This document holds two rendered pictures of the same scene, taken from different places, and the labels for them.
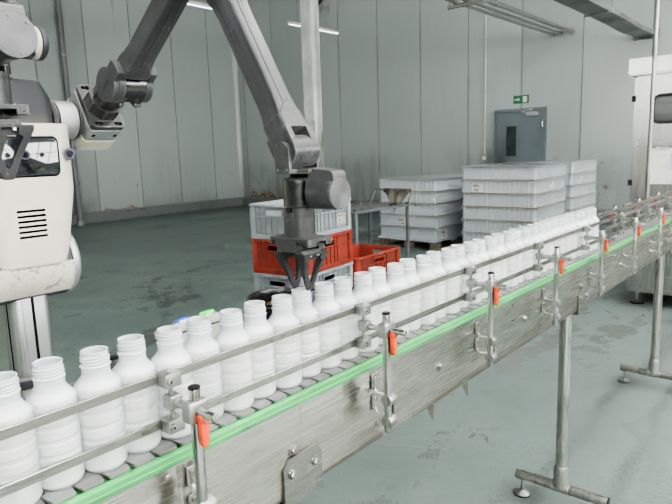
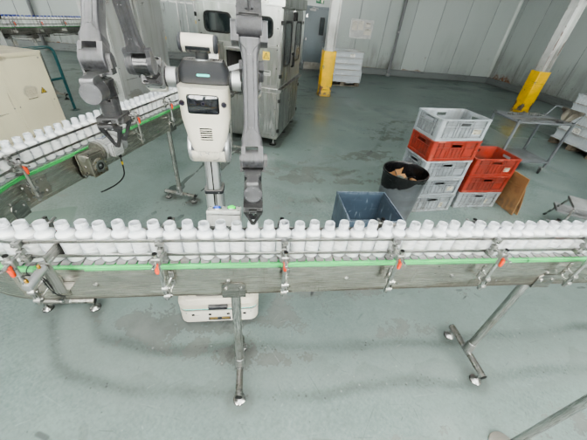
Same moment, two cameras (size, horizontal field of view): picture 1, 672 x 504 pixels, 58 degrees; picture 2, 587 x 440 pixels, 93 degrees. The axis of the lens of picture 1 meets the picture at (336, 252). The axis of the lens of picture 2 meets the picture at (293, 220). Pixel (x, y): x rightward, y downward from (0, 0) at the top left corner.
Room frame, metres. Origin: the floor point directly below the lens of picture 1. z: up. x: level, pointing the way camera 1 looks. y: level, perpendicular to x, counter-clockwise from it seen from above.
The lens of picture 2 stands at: (0.57, -0.58, 1.80)
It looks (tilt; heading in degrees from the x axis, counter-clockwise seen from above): 37 degrees down; 40
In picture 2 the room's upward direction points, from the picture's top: 6 degrees clockwise
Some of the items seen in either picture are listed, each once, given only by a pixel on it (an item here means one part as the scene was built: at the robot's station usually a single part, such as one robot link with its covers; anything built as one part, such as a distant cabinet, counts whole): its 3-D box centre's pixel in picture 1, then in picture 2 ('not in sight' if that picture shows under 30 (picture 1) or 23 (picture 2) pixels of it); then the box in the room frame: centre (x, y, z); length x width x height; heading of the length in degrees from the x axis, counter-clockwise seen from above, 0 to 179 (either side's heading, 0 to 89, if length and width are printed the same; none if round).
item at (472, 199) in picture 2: not in sight; (466, 191); (4.53, -0.16, 0.11); 0.61 x 0.41 x 0.22; 143
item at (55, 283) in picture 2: not in sight; (51, 281); (0.49, 0.46, 0.96); 0.23 x 0.10 x 0.27; 50
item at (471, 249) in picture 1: (470, 272); (409, 238); (1.59, -0.36, 1.08); 0.06 x 0.06 x 0.17
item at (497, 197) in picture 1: (515, 208); not in sight; (8.06, -2.43, 0.59); 1.24 x 1.03 x 1.17; 142
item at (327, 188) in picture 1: (315, 174); (253, 176); (1.07, 0.03, 1.38); 0.12 x 0.09 x 0.12; 50
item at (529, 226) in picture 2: (544, 245); (521, 237); (2.00, -0.71, 1.08); 0.06 x 0.06 x 0.17
